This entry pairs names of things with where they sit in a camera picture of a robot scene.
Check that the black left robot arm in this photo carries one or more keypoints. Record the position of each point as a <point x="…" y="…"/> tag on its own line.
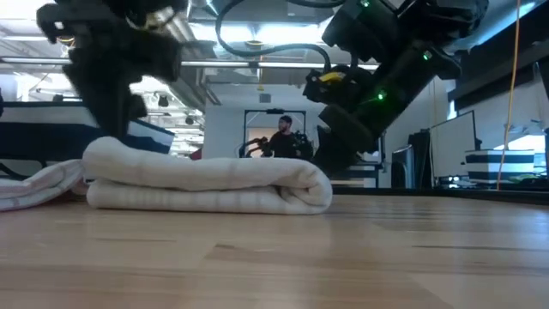
<point x="120" y="13"/>

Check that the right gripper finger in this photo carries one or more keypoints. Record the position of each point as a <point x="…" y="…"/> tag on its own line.
<point x="322" y="139"/>
<point x="343" y="161"/>

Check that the black metal rig frame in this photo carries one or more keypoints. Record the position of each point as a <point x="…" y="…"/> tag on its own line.
<point x="274" y="112"/>

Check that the black office chair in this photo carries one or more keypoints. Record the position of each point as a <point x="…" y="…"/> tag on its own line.
<point x="403" y="167"/>

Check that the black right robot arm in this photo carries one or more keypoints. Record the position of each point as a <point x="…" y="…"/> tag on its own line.
<point x="407" y="47"/>

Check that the black aluminium table frame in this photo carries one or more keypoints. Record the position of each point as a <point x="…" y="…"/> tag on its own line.
<point x="442" y="193"/>

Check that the person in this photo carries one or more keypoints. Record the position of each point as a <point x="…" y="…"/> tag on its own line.
<point x="283" y="143"/>

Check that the navy white striped fabric basket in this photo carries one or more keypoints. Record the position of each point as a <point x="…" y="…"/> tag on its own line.
<point x="499" y="165"/>
<point x="64" y="137"/>

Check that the white red-checked towel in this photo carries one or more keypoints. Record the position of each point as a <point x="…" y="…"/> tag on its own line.
<point x="38" y="184"/>

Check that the grey monitor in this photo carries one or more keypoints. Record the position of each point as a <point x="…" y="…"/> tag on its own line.
<point x="452" y="143"/>

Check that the small black robot arm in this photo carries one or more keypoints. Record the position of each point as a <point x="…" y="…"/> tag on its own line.
<point x="253" y="147"/>

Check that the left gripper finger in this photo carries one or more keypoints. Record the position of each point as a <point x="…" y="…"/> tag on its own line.
<point x="138" y="106"/>
<point x="109" y="116"/>

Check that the white ribbed towel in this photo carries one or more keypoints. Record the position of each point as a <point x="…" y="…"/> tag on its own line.
<point x="206" y="184"/>

